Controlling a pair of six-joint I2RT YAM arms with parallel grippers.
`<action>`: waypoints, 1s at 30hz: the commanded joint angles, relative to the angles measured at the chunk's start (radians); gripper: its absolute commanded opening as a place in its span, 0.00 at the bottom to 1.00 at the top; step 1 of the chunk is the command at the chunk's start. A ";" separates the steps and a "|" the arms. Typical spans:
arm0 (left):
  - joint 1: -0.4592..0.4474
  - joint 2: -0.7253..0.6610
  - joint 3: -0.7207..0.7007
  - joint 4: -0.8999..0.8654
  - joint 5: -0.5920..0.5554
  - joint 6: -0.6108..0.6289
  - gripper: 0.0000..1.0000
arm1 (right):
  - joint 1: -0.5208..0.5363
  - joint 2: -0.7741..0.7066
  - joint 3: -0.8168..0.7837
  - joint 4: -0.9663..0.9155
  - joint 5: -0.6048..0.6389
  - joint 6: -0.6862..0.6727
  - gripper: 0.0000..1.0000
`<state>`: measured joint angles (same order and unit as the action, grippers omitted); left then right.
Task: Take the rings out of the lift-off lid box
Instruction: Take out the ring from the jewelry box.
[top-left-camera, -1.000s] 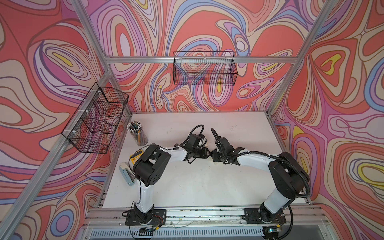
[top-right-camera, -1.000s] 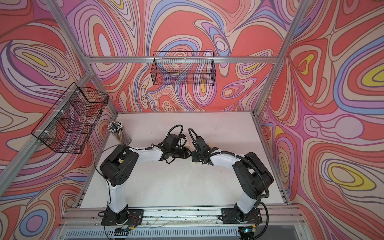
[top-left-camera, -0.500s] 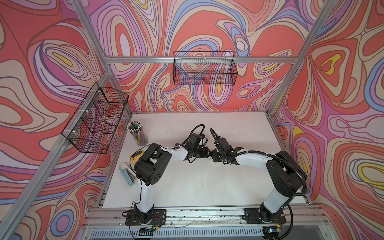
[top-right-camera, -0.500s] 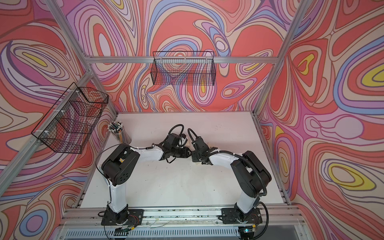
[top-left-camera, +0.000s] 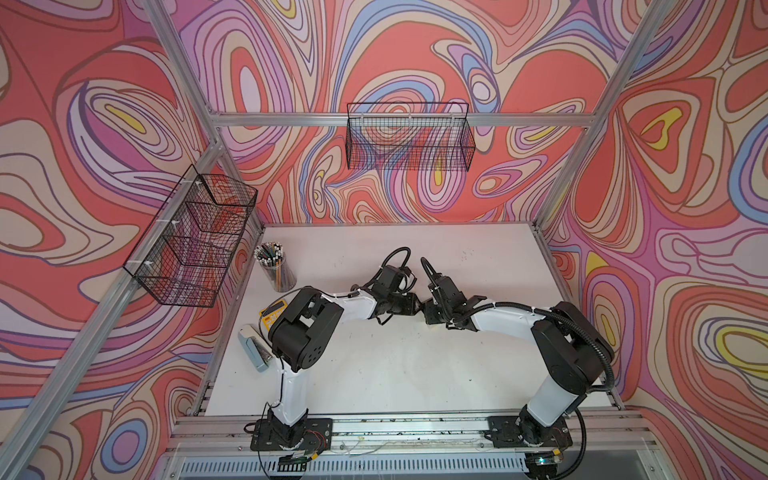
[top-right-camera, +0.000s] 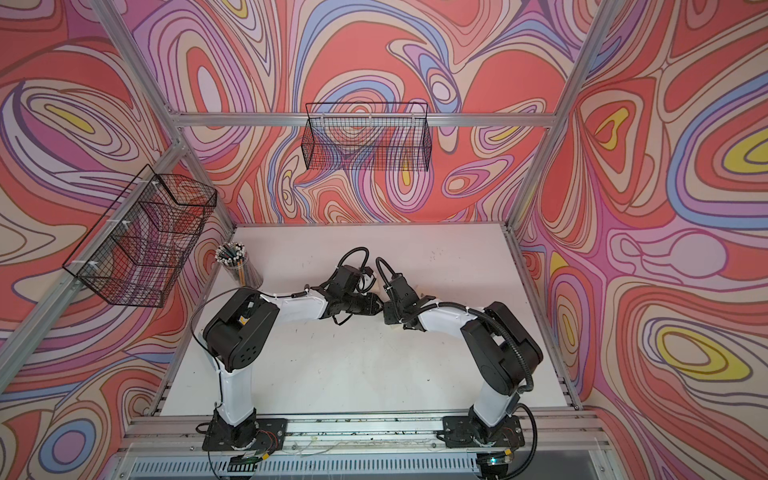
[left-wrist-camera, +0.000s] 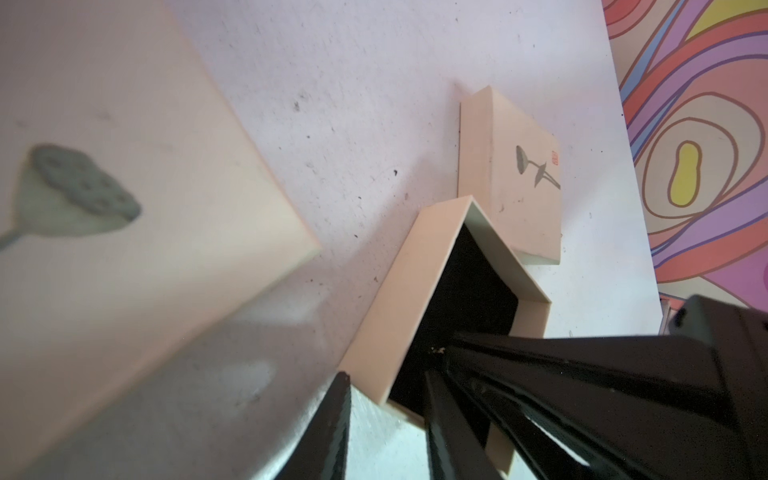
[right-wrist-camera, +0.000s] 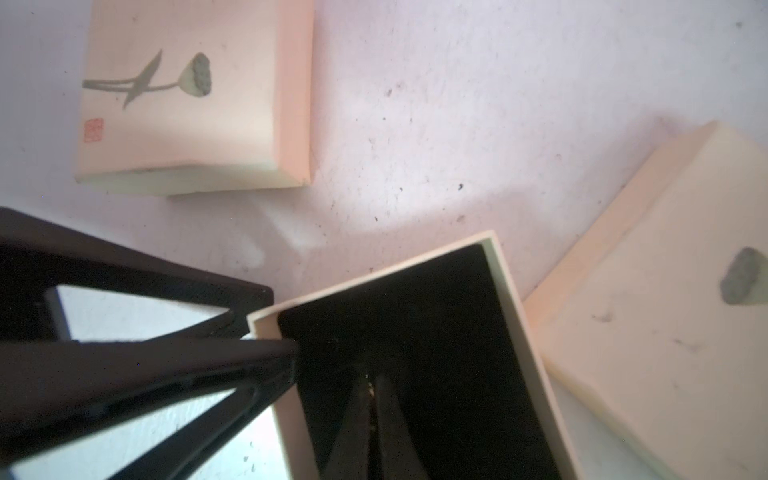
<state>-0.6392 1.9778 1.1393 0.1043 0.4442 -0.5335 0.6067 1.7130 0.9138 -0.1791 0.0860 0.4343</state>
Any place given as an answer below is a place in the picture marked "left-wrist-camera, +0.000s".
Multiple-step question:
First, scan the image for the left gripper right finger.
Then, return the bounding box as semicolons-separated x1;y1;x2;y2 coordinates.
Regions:
424;370;501;480

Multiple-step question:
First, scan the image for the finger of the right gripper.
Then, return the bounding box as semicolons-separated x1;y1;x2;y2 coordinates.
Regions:
435;295;767;479

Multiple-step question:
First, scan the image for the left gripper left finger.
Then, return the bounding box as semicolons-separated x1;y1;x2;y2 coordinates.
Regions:
290;372;351;479

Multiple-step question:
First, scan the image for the cream box base black lining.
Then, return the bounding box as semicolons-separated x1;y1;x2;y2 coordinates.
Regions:
335;194;553;475

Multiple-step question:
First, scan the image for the cream lotus box far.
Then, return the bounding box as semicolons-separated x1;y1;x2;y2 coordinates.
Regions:
1;1;320;479

